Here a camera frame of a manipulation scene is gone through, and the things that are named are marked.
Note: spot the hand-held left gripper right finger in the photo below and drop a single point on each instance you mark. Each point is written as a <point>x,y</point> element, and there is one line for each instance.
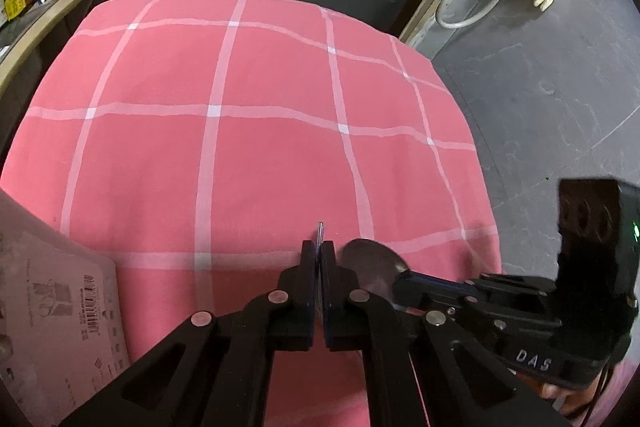
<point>328,287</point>

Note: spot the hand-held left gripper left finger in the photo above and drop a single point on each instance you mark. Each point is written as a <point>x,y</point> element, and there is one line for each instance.
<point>310,287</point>

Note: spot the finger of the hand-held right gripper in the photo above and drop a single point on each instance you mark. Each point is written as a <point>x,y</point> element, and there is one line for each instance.
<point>435,281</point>
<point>500,312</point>

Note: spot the stainless steel spoon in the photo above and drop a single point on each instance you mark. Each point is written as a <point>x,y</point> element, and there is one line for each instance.
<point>372,264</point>

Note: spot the person's right forearm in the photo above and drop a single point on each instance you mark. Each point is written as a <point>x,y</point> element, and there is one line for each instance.
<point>620,397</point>

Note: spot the person's right hand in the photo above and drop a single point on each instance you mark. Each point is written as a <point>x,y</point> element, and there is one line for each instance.
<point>550,392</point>

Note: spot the pink checked tablecloth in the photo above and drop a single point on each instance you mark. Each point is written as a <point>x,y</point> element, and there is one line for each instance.
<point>275,82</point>

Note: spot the dark bottle with yellow label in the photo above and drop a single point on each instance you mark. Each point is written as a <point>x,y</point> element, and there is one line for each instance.
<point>15,2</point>

